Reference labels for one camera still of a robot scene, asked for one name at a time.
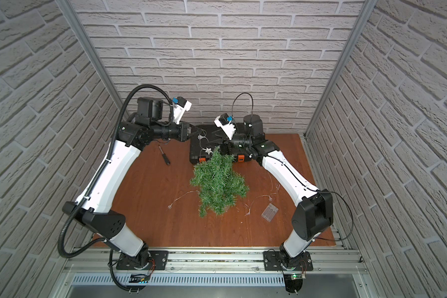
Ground small green christmas tree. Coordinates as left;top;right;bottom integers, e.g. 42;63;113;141
189;146;249;217

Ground clear string light wire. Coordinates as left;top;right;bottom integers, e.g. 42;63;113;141
167;126;282;217

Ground clear plastic battery box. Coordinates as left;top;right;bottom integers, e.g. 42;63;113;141
261;203;279;222

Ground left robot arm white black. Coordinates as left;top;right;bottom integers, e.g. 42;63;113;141
62;97;192;268

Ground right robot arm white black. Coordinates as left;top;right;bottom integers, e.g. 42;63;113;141
214;113;334;268

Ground black tool case orange latches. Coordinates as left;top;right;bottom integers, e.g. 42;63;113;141
189;124;251;165

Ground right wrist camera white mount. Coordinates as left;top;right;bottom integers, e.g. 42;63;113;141
214;113;236;140

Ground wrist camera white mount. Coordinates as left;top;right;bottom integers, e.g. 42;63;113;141
214;113;236;140
172;96;192;125

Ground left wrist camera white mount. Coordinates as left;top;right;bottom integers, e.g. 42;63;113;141
172;96;192;125

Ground black handled screwdriver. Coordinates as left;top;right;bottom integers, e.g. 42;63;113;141
158;145;171;166

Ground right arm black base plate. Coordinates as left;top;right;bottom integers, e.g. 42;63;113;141
263;249;314;272

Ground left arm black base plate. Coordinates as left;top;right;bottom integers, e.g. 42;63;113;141
116;250;169;271

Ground aluminium corner post left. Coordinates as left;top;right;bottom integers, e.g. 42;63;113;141
56;0;122;109

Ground aluminium corner post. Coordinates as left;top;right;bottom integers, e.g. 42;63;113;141
304;0;377;140
56;0;122;109

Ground black corrugated cable conduit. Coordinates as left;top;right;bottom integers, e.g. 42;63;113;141
57;84;174;260

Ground aluminium corner post right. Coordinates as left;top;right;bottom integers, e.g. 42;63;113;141
304;0;377;140

